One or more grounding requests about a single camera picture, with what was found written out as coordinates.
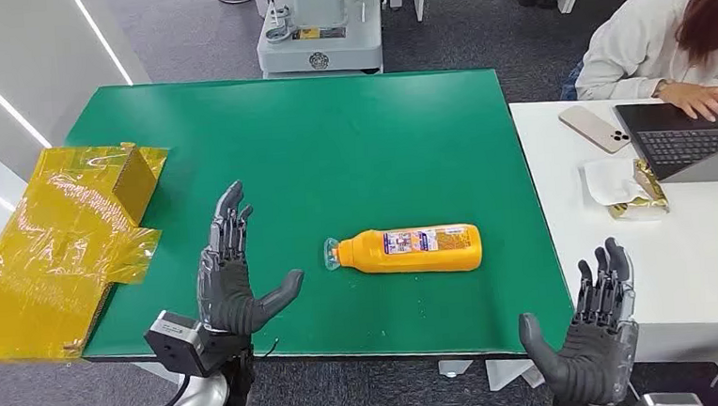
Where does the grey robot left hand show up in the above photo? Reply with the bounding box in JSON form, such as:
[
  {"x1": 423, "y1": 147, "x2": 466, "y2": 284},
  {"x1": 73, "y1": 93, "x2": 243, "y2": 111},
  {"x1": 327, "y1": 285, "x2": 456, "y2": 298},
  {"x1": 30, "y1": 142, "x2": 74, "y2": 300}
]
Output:
[{"x1": 189, "y1": 177, "x2": 309, "y2": 341}]

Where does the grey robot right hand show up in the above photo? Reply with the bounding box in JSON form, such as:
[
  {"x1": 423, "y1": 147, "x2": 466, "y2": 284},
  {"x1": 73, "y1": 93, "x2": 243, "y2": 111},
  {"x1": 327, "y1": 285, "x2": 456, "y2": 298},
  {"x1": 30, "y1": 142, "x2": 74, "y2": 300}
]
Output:
[{"x1": 513, "y1": 235, "x2": 646, "y2": 406}]

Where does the orange plastic bottle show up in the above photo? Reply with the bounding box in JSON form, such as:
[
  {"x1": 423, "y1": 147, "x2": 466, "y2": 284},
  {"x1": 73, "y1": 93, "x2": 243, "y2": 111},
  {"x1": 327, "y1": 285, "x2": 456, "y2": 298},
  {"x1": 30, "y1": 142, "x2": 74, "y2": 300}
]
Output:
[{"x1": 322, "y1": 222, "x2": 485, "y2": 281}]

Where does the white table leg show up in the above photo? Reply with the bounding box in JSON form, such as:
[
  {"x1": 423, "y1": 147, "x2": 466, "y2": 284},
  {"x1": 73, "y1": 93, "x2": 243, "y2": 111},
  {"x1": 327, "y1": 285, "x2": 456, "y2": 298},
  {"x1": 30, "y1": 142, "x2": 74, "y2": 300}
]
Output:
[{"x1": 132, "y1": 360, "x2": 182, "y2": 389}]

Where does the white desk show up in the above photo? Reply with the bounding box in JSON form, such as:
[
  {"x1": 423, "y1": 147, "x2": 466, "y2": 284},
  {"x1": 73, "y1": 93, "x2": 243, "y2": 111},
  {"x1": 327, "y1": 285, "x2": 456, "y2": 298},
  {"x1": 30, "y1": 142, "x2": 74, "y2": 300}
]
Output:
[{"x1": 508, "y1": 89, "x2": 718, "y2": 378}]

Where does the white table foot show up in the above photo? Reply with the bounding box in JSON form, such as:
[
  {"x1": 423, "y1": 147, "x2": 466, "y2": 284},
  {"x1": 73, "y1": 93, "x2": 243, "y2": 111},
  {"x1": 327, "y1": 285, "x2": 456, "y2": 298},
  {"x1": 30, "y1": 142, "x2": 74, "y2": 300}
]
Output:
[{"x1": 436, "y1": 357, "x2": 476, "y2": 380}]

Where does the green table mat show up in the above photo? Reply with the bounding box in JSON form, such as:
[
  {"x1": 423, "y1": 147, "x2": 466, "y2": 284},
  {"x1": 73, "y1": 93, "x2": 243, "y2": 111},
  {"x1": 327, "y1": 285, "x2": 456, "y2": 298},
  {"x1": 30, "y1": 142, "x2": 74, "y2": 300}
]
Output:
[{"x1": 63, "y1": 58, "x2": 578, "y2": 382}]

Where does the yellow taped cardboard box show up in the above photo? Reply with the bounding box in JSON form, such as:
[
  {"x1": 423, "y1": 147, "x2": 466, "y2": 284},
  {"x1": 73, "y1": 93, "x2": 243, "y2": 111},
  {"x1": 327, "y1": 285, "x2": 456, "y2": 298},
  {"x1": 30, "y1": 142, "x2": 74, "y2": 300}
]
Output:
[{"x1": 0, "y1": 139, "x2": 183, "y2": 367}]

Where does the gold foil snack wrapper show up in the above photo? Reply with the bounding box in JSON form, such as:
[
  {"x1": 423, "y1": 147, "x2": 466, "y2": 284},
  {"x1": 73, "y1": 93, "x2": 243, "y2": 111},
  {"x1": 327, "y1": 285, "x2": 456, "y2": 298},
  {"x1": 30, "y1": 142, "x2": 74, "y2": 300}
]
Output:
[{"x1": 604, "y1": 156, "x2": 672, "y2": 222}]

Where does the white paper tissue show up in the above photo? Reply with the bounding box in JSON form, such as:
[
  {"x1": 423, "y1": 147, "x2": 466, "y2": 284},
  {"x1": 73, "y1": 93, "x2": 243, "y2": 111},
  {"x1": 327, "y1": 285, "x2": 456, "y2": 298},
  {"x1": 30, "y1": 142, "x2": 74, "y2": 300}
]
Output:
[{"x1": 583, "y1": 155, "x2": 650, "y2": 209}]

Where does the beige smartphone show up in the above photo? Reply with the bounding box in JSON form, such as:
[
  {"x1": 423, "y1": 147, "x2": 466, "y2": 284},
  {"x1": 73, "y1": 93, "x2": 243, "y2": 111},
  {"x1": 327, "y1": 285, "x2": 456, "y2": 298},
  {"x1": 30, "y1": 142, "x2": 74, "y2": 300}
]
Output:
[{"x1": 557, "y1": 101, "x2": 632, "y2": 158}]

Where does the dark grey laptop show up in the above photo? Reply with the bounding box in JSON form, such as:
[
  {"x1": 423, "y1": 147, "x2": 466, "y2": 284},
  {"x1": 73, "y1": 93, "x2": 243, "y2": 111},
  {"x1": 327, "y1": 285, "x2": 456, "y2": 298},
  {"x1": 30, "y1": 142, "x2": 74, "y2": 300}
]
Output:
[{"x1": 613, "y1": 96, "x2": 718, "y2": 189}]

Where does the grey machine base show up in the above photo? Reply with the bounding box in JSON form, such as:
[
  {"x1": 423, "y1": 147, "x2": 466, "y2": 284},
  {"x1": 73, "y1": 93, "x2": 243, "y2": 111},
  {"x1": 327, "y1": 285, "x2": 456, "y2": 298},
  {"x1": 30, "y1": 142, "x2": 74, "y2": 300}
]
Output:
[{"x1": 253, "y1": 0, "x2": 387, "y2": 82}]

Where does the person's hand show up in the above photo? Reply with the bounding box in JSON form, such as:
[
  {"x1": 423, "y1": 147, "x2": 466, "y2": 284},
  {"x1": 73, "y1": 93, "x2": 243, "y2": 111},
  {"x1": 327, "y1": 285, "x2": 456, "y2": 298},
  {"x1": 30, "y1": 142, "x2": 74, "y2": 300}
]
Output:
[{"x1": 657, "y1": 78, "x2": 718, "y2": 126}]

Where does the person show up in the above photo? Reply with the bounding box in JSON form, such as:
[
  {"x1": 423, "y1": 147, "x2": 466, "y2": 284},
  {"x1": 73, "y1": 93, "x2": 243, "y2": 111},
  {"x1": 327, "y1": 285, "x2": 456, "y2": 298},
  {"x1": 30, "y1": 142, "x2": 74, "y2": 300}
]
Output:
[{"x1": 554, "y1": 0, "x2": 718, "y2": 133}]

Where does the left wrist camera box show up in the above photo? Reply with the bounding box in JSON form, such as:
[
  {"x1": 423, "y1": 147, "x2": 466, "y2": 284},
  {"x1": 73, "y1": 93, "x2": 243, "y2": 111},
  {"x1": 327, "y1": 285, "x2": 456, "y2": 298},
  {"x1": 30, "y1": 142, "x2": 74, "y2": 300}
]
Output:
[{"x1": 143, "y1": 307, "x2": 221, "y2": 383}]

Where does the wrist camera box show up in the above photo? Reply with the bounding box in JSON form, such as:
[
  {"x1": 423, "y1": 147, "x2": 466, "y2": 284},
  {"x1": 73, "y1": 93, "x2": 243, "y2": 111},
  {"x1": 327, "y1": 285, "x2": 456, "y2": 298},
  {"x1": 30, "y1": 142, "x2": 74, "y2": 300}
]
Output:
[
  {"x1": 143, "y1": 307, "x2": 221, "y2": 383},
  {"x1": 640, "y1": 389, "x2": 705, "y2": 406}
]

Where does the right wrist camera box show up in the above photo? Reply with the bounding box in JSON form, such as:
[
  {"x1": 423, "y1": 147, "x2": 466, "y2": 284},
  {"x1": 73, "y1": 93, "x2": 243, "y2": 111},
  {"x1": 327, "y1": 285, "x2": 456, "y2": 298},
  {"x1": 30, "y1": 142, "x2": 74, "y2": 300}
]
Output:
[{"x1": 640, "y1": 389, "x2": 705, "y2": 406}]

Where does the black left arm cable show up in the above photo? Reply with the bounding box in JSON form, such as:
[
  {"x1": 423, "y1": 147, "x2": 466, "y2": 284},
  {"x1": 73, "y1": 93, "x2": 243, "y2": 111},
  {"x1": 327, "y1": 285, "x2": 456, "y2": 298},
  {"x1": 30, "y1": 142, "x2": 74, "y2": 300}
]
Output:
[{"x1": 145, "y1": 373, "x2": 193, "y2": 406}]

